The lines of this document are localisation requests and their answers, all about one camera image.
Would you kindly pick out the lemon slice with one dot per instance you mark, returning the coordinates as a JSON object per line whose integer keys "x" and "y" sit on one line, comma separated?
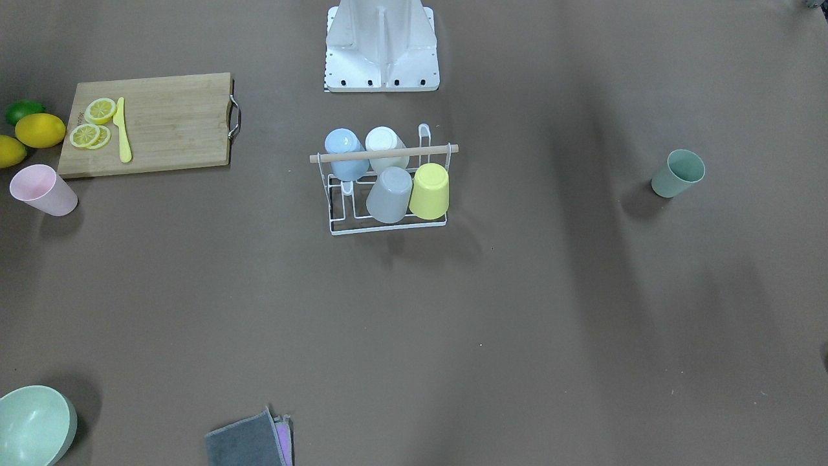
{"x": 104, "y": 136}
{"x": 84, "y": 136}
{"x": 100, "y": 111}

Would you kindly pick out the white wire cup rack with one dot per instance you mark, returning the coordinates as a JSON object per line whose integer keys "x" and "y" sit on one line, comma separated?
{"x": 347, "y": 179}

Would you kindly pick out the bamboo cutting board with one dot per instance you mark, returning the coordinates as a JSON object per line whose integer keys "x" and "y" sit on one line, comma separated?
{"x": 172, "y": 123}

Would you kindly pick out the grey plastic cup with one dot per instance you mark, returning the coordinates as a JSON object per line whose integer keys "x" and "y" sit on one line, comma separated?
{"x": 389, "y": 198}

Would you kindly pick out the pink plastic cup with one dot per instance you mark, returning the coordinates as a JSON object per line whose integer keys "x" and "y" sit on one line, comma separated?
{"x": 42, "y": 188}

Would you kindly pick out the yellow lemon near board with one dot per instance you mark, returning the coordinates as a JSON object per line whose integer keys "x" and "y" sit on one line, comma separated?
{"x": 40, "y": 130}

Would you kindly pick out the grey folded cloth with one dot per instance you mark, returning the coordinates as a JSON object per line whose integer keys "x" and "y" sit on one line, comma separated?
{"x": 251, "y": 441}

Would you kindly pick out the lemon slice behind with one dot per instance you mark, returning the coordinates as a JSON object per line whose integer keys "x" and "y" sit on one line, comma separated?
{"x": 104, "y": 136}

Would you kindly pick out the purple folded cloth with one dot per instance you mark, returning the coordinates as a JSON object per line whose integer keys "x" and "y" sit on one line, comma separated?
{"x": 283, "y": 430}

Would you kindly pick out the green plastic cup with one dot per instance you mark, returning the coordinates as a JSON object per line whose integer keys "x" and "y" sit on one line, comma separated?
{"x": 681, "y": 170}

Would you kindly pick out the yellow lemon outer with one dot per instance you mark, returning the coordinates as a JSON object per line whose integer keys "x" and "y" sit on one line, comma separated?
{"x": 12, "y": 151}

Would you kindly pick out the green lime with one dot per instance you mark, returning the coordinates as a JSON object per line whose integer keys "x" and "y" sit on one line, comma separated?
{"x": 21, "y": 109}

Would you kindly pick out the white plastic cup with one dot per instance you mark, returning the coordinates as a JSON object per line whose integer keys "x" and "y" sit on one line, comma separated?
{"x": 382, "y": 139}

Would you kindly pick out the lemon slice front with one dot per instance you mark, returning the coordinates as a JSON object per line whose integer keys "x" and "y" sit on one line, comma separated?
{"x": 84, "y": 136}

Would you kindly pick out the white camera stand base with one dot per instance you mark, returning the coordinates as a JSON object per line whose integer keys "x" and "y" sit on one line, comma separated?
{"x": 381, "y": 47}

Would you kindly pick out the yellow plastic knife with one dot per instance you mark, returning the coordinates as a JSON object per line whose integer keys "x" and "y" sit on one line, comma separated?
{"x": 124, "y": 147}

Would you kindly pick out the lemon slice top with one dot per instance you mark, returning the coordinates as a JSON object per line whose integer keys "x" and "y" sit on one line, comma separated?
{"x": 100, "y": 111}

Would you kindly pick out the light green bowl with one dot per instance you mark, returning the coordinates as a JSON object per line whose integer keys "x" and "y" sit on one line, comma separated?
{"x": 38, "y": 425}

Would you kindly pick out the yellow plastic cup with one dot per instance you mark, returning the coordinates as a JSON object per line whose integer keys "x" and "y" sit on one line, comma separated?
{"x": 430, "y": 195}

